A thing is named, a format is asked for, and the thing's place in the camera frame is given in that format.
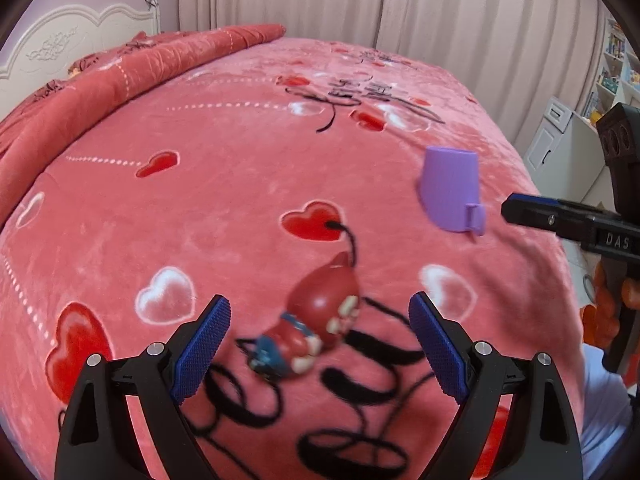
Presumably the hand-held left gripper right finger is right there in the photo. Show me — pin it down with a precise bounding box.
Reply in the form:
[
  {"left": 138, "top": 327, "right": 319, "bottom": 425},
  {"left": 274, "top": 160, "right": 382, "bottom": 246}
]
[{"left": 408, "top": 291, "right": 583, "bottom": 480}]

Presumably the purple plastic cup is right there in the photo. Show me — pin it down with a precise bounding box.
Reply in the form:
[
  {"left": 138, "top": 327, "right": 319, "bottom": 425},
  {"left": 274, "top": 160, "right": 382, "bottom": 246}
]
[{"left": 419, "top": 146, "right": 485, "bottom": 237}]

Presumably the pink curtain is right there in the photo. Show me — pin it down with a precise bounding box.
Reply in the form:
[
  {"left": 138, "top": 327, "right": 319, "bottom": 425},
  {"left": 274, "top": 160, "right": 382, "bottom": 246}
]
[{"left": 177, "top": 0, "right": 616, "bottom": 96}]

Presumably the white carved headboard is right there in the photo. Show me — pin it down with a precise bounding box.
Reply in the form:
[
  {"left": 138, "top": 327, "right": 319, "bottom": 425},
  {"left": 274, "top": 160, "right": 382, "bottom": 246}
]
[{"left": 0, "top": 2, "right": 161, "bottom": 81}]

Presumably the white drawer cabinet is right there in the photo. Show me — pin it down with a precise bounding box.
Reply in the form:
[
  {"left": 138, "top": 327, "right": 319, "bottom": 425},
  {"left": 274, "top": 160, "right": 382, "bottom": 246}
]
[{"left": 522, "top": 96, "right": 573, "bottom": 181}]

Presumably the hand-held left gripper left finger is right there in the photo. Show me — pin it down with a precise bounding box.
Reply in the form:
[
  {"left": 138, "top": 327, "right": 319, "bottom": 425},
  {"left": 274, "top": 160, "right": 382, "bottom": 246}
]
[{"left": 55, "top": 294, "right": 232, "bottom": 480}]

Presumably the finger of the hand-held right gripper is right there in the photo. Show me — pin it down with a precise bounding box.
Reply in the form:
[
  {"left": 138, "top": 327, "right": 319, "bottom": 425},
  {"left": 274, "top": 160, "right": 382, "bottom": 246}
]
[{"left": 501, "top": 192, "right": 608, "bottom": 253}]

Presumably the pink heart print blanket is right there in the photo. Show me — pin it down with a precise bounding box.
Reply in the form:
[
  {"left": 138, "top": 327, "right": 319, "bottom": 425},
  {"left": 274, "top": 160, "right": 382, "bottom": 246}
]
[{"left": 0, "top": 35, "right": 586, "bottom": 480}]

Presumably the white wall shelf unit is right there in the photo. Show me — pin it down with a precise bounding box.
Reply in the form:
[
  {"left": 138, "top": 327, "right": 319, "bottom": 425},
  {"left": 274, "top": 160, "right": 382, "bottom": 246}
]
[{"left": 582, "top": 17, "right": 640, "bottom": 126}]

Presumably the red toy figure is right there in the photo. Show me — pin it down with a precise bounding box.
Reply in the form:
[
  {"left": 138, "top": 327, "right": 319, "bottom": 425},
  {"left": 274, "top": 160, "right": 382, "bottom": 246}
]
[{"left": 235, "top": 252, "right": 361, "bottom": 378}]

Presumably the person's right hand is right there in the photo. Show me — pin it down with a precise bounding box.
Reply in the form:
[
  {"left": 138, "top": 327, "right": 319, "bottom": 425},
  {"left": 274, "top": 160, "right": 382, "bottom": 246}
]
[{"left": 581, "top": 262, "right": 640, "bottom": 348}]

